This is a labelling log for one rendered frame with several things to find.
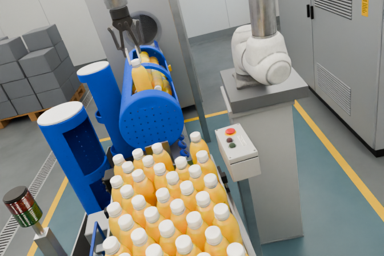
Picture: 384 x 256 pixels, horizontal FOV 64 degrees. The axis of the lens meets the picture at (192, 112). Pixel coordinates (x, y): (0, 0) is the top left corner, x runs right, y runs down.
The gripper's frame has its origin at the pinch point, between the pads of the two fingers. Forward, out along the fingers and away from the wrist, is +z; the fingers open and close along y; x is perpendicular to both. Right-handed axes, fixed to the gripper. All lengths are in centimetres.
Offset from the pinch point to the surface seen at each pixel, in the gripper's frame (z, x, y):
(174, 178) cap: 26, 54, -5
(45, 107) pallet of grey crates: 125, -313, 176
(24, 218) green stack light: 19, 62, 36
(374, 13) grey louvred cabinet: 25, -46, -146
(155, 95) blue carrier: 15.6, 11.3, -4.9
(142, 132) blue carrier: 31.1, 11.8, 5.4
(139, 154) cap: 26.4, 34.9, 5.9
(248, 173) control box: 35, 51, -29
